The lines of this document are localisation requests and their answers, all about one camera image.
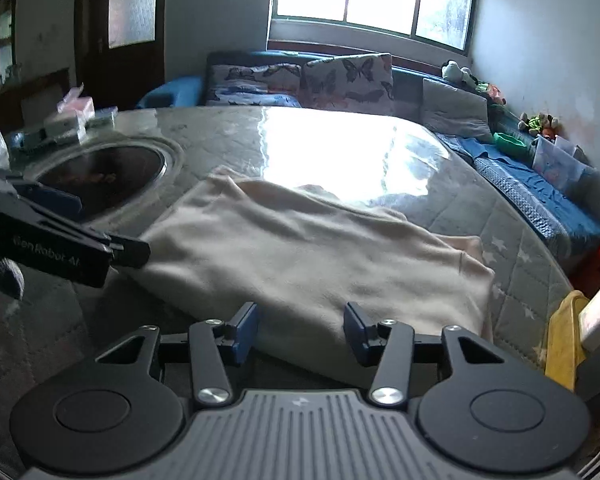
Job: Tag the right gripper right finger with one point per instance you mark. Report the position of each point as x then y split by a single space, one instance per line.
392 347

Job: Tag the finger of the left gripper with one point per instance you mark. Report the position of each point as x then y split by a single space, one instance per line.
57 201
107 249

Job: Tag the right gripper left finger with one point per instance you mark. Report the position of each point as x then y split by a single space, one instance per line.
215 352

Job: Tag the cream cloth garment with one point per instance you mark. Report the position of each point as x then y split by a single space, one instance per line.
302 256

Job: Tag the black induction cooktop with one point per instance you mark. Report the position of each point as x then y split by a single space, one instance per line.
105 179

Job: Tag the white tissue box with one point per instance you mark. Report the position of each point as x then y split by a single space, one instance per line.
65 123

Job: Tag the teal black device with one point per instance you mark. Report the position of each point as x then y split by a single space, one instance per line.
29 142

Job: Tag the small green white box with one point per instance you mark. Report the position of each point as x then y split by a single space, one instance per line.
103 118

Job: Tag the pink plastic box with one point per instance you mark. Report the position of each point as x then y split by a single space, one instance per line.
74 103

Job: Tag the grey quilted star tablecloth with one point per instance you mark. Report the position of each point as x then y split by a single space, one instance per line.
362 159

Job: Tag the dark wooden cabinet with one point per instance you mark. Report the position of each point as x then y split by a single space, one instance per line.
36 59

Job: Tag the yellow cloth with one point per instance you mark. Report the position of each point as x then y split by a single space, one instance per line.
564 352

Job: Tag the dark wooden door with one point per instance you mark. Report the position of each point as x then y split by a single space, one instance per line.
119 49

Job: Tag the left butterfly pillow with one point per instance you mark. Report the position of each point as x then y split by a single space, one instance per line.
269 85

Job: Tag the butterfly pillow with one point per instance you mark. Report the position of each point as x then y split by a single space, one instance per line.
269 85
353 83

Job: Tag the green bowl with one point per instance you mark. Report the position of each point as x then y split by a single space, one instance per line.
510 145

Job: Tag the blue corner sofa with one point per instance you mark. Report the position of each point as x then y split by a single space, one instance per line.
563 223

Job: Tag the grey cushion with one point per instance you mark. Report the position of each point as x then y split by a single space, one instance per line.
455 112

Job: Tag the clear plastic storage box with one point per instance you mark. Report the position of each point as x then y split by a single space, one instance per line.
560 168

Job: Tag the right butterfly pillow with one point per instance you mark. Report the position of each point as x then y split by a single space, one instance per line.
353 83

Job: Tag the green brown plush toys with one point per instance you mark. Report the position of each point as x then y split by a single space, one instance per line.
544 125

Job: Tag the panda plush toy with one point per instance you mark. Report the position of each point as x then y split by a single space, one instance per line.
460 76

